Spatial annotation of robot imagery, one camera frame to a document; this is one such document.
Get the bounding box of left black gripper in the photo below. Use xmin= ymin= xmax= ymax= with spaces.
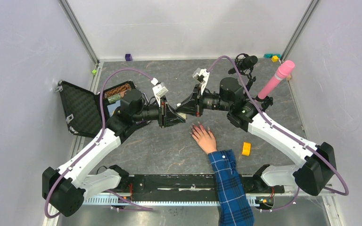
xmin=132 ymin=95 xmax=185 ymax=128

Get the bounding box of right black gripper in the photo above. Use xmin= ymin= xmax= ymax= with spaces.
xmin=176 ymin=84 xmax=231 ymax=118

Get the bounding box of small nail polish bottle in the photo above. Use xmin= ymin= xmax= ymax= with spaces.
xmin=178 ymin=113 xmax=187 ymax=120

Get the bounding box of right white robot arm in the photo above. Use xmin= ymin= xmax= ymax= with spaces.
xmin=176 ymin=77 xmax=336 ymax=196

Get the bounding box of blue plaid sleeve forearm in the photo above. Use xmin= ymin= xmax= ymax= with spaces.
xmin=208 ymin=150 xmax=255 ymax=226

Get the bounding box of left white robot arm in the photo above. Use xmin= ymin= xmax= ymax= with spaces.
xmin=42 ymin=89 xmax=186 ymax=218

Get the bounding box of person hand with painted nails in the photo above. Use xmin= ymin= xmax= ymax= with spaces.
xmin=190 ymin=124 xmax=217 ymax=154

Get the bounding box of yellow block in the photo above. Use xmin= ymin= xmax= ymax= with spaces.
xmin=241 ymin=142 xmax=251 ymax=156

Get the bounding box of black microphone on tripod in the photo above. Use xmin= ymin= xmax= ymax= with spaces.
xmin=228 ymin=53 xmax=258 ymax=91

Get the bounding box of purple cube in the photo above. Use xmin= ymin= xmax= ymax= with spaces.
xmin=124 ymin=53 xmax=133 ymax=62

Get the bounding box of black poker chip case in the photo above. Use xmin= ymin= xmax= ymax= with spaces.
xmin=56 ymin=80 xmax=136 ymax=138

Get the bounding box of teal block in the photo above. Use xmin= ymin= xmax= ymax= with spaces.
xmin=263 ymin=53 xmax=281 ymax=58

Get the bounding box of small yellow cube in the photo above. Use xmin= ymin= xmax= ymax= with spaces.
xmin=271 ymin=56 xmax=279 ymax=62

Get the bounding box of pink foam cylinder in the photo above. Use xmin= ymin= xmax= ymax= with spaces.
xmin=257 ymin=60 xmax=295 ymax=99

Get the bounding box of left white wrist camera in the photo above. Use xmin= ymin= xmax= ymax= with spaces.
xmin=151 ymin=78 xmax=168 ymax=105

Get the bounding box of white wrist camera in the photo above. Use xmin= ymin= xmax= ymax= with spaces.
xmin=192 ymin=68 xmax=210 ymax=95
xmin=151 ymin=78 xmax=168 ymax=105

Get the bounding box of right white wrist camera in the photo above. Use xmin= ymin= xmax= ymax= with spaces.
xmin=192 ymin=68 xmax=210 ymax=95

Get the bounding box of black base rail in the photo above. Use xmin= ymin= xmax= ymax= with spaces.
xmin=97 ymin=173 xmax=285 ymax=203

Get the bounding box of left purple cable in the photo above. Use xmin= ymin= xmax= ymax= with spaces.
xmin=44 ymin=68 xmax=159 ymax=219

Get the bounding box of purple cable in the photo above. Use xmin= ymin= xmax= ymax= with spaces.
xmin=207 ymin=55 xmax=350 ymax=213
xmin=44 ymin=68 xmax=159 ymax=219

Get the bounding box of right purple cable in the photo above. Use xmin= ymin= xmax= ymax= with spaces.
xmin=207 ymin=55 xmax=350 ymax=213

